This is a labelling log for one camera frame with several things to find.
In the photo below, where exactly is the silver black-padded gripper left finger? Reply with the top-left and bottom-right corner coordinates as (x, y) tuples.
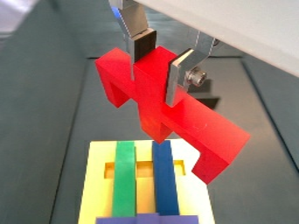
(109, 0), (158, 63)

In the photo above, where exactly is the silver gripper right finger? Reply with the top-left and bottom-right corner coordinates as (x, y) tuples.
(165, 30), (217, 107)

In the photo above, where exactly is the red cross-shaped block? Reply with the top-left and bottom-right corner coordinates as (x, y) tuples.
(97, 46), (250, 183)

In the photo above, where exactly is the yellow wooden board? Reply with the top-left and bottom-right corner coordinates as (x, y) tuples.
(79, 139), (215, 224)

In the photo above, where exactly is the blue bar block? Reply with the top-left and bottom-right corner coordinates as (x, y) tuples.
(153, 140), (181, 216)

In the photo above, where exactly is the green bar block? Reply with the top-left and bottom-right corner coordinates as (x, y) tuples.
(113, 141), (137, 217)

